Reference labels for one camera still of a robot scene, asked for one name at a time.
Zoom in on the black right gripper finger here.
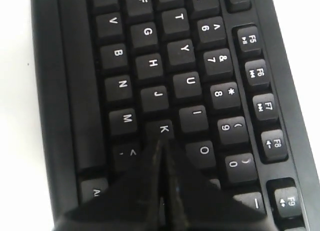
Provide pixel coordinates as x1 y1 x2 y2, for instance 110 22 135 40
163 140 269 231

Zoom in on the black Acer keyboard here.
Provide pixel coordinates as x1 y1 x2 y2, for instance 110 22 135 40
30 0 320 231

